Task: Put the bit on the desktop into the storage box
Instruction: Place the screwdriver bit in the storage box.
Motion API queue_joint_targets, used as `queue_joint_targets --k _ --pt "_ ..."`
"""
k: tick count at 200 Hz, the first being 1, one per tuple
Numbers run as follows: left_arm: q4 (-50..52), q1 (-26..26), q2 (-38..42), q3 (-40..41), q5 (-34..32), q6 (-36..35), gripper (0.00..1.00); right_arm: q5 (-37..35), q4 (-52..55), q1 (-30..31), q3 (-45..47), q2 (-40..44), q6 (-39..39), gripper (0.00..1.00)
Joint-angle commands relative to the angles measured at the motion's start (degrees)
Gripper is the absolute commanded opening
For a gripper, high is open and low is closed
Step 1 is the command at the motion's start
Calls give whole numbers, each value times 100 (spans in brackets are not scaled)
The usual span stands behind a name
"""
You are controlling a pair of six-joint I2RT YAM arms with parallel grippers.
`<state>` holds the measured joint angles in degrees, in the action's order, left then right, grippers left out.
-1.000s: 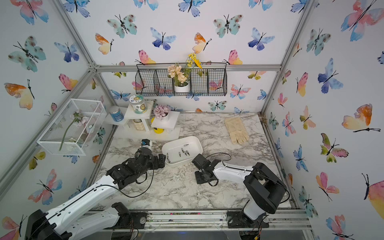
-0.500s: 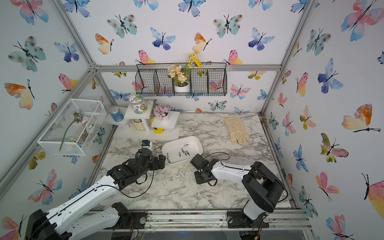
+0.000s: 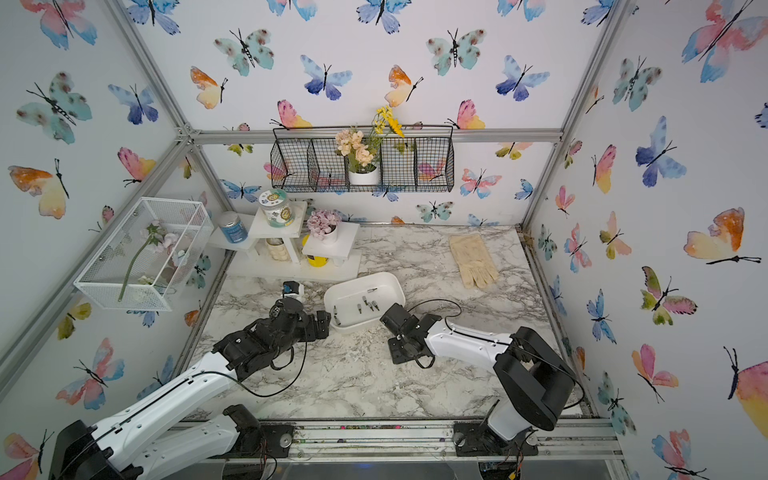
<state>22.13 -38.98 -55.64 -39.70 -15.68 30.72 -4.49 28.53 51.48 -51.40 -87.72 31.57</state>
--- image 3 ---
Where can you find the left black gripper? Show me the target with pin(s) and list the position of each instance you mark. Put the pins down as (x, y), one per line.
(312, 334)

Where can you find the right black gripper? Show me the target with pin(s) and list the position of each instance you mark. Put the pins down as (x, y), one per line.
(394, 355)

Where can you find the beige work glove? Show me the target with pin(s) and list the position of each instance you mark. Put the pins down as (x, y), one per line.
(474, 261)

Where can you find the white stepped display shelf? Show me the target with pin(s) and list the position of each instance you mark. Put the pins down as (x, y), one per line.
(252, 257)

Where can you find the yellow round object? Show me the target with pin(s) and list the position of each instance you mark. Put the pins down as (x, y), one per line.
(314, 261)

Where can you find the pink flower pot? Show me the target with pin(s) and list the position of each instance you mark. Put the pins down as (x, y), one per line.
(323, 225)

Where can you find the white pot with flowers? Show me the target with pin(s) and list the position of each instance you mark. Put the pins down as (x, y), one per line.
(362, 150)

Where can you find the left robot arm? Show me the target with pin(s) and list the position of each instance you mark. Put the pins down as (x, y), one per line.
(137, 443)

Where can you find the artificial flower stem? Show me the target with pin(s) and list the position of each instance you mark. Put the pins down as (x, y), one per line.
(158, 240)

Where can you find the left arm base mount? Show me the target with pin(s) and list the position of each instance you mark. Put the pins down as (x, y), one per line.
(266, 440)

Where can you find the black wire wall basket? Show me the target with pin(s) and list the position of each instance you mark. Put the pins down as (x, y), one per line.
(304, 160)

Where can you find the blue tin can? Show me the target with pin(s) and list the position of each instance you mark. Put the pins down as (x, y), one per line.
(232, 227)

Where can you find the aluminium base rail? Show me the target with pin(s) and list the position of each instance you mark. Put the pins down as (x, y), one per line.
(366, 441)

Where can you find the beige jar under shelf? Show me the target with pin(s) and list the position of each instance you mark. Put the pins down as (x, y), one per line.
(277, 249)

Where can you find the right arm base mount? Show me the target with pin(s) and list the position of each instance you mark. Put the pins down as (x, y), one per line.
(476, 439)

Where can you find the white wire mesh basket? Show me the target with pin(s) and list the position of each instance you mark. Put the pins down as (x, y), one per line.
(156, 282)

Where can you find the white plastic storage box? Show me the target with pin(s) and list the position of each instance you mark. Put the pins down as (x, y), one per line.
(360, 303)

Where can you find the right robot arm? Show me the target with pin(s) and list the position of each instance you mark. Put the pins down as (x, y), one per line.
(536, 381)

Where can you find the green lidded jar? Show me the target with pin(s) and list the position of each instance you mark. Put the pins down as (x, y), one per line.
(276, 207)

